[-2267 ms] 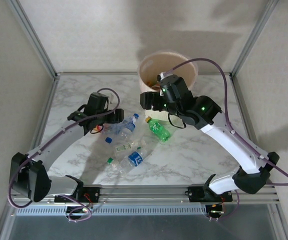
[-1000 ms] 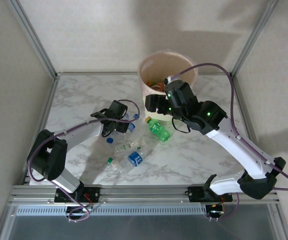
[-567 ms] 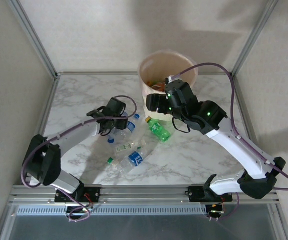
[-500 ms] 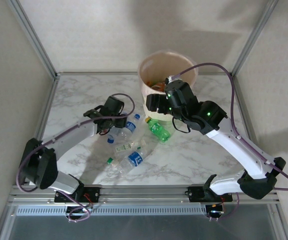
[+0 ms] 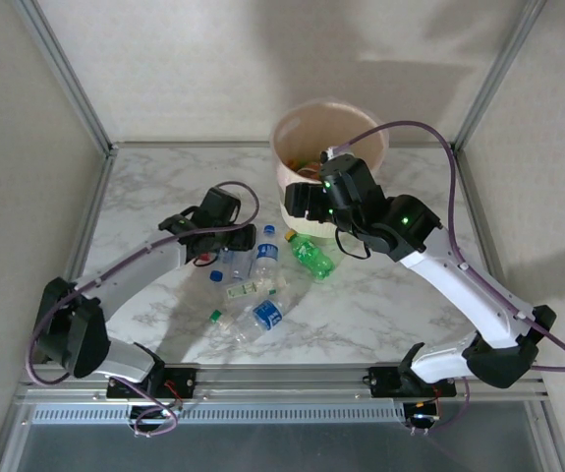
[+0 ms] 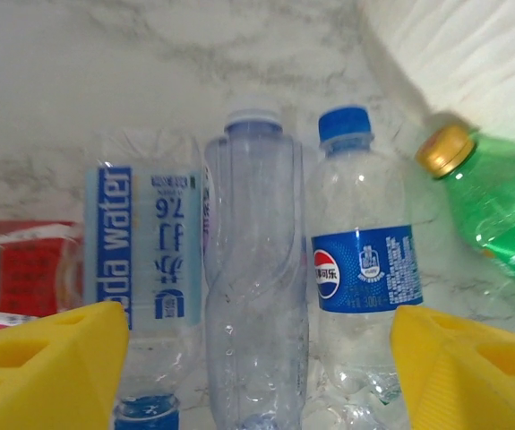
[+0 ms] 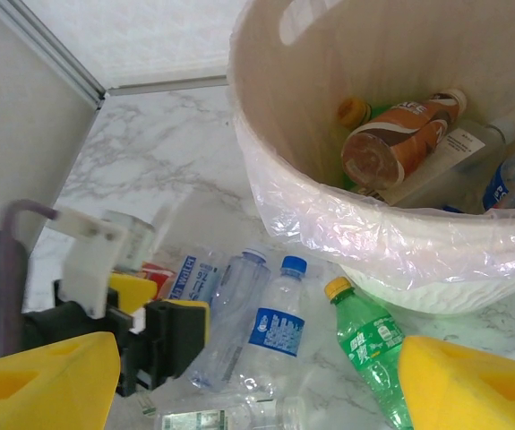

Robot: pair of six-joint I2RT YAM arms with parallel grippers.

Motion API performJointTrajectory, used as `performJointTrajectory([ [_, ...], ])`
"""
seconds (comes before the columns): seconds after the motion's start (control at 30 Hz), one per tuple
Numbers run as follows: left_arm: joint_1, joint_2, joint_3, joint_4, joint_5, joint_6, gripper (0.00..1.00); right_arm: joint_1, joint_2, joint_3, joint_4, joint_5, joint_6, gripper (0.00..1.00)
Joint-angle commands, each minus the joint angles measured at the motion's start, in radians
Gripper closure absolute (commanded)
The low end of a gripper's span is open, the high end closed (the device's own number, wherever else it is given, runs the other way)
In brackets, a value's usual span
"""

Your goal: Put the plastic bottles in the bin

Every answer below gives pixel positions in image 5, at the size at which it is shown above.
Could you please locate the crushed clear bluish bottle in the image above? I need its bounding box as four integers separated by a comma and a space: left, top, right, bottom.
221, 247, 254, 280

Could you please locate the clear bottle round blue logo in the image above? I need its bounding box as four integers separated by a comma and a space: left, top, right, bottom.
254, 223, 282, 292

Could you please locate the green bottle yellow cap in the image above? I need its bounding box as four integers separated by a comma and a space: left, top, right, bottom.
284, 230, 337, 284

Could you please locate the cream plastic waste bin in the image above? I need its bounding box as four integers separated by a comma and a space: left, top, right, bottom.
269, 97, 391, 238

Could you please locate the clear bottle green white label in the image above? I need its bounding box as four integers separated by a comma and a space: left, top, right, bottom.
209, 268, 288, 302

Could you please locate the clear bottle green cap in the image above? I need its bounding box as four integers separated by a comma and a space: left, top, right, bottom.
208, 308, 247, 340

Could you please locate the clear bottle blue label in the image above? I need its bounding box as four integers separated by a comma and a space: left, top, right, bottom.
235, 297, 288, 345

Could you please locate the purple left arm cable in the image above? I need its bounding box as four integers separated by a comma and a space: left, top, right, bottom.
26, 180, 260, 387

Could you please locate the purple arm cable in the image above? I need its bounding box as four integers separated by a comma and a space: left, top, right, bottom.
26, 180, 260, 387
328, 120, 565, 373

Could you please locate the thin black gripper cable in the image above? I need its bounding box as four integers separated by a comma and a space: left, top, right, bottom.
334, 228, 374, 261

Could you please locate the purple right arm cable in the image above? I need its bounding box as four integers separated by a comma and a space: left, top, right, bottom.
328, 120, 565, 373

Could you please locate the aluminium table edge rail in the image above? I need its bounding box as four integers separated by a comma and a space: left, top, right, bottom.
451, 147, 541, 368
63, 147, 119, 286

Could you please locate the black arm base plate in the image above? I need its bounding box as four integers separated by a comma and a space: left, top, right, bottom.
106, 364, 198, 400
367, 364, 459, 399

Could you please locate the aluminium front mounting rail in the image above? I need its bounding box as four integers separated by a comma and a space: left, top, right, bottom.
11, 361, 551, 412

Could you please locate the aluminium frame post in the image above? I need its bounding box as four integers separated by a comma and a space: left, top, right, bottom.
14, 0, 119, 156
0, 407, 35, 472
451, 0, 548, 153
526, 398, 565, 472

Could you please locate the slotted grey cable duct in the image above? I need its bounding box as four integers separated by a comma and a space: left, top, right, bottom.
30, 396, 409, 425

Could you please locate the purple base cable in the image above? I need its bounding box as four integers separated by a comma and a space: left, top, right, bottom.
407, 376, 472, 437
132, 385, 181, 439

